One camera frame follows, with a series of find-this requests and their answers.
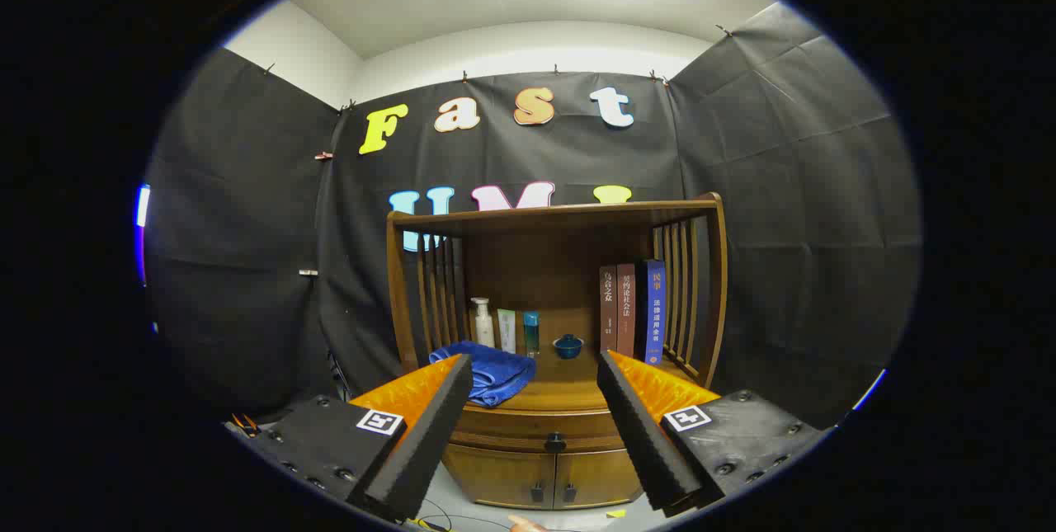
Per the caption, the wooden countertop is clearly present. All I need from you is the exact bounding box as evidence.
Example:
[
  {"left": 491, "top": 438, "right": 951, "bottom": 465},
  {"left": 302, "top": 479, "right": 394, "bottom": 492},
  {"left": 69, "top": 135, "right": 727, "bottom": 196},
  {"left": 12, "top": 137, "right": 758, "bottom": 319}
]
[{"left": 404, "top": 351, "right": 710, "bottom": 416}]

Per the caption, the reddish brown book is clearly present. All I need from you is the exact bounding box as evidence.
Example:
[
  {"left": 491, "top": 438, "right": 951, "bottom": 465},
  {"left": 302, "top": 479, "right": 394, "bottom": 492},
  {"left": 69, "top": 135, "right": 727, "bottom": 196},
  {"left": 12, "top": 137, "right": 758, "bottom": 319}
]
[{"left": 616, "top": 262, "right": 638, "bottom": 359}]

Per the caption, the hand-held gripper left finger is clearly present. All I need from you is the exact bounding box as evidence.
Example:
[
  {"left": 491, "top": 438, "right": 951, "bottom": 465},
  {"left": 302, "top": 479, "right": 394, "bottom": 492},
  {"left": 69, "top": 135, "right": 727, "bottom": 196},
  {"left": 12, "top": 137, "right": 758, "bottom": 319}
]
[{"left": 224, "top": 353, "right": 474, "bottom": 523}]

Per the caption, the wooden drawer with black knob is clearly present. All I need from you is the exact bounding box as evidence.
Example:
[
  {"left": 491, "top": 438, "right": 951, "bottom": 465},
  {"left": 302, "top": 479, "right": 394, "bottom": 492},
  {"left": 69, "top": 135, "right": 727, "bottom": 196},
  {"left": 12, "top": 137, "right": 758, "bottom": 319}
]
[{"left": 448, "top": 407, "right": 632, "bottom": 456}]

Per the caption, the white pump bottle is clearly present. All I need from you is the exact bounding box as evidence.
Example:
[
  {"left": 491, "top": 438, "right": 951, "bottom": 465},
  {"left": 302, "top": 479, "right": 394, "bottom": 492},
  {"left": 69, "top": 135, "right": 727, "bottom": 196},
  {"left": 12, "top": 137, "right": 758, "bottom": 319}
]
[{"left": 470, "top": 297, "right": 497, "bottom": 349}]

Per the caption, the folded blue towel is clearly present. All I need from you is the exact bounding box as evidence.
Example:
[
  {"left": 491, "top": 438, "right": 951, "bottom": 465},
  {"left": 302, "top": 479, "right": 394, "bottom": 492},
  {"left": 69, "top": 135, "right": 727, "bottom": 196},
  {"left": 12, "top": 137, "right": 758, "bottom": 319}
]
[{"left": 429, "top": 340, "right": 538, "bottom": 408}]

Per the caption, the wooden cabinet door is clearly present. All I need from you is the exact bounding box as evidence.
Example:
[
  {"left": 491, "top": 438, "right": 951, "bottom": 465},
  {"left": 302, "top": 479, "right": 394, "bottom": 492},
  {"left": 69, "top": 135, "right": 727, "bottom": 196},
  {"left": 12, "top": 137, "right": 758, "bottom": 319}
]
[
  {"left": 554, "top": 448, "right": 644, "bottom": 508},
  {"left": 441, "top": 443, "right": 558, "bottom": 510}
]

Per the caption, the brown wooden cabinet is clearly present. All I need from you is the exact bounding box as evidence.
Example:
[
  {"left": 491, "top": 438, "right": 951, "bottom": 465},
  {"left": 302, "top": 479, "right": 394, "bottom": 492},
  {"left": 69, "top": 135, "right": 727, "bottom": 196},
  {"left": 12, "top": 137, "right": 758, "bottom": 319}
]
[{"left": 386, "top": 192, "right": 728, "bottom": 511}]

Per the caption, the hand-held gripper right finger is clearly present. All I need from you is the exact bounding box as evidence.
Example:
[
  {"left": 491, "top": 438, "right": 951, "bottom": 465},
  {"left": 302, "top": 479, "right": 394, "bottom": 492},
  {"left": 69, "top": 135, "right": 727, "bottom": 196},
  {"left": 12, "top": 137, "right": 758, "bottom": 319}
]
[{"left": 596, "top": 349, "right": 828, "bottom": 518}]

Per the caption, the blue book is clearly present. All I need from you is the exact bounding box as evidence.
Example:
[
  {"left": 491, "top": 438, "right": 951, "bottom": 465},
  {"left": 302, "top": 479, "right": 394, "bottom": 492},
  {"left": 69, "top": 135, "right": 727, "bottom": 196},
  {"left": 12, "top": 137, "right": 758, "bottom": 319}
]
[{"left": 634, "top": 259, "right": 667, "bottom": 366}]

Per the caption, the dark brown book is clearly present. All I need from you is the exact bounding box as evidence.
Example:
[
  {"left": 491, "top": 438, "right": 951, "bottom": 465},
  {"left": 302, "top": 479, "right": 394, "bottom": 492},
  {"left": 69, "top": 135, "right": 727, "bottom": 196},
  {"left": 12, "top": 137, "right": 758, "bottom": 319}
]
[{"left": 599, "top": 266, "right": 620, "bottom": 354}]

